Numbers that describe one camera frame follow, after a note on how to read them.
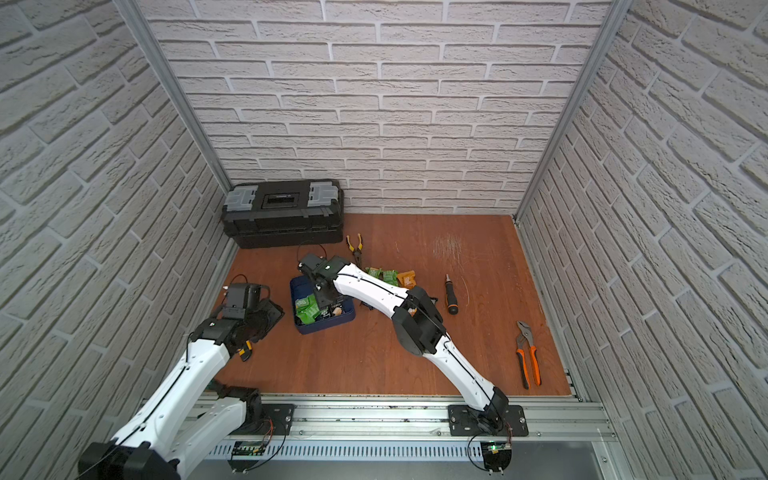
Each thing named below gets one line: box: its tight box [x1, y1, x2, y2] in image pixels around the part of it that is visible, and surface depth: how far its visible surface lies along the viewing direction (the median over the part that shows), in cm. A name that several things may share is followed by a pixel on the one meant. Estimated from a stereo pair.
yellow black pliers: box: [346, 233, 363, 267], surface depth 110 cm
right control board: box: [480, 440, 512, 476], surface depth 71 cm
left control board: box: [227, 441, 267, 474], surface depth 72 cm
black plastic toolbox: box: [221, 179, 344, 249], surface depth 102 cm
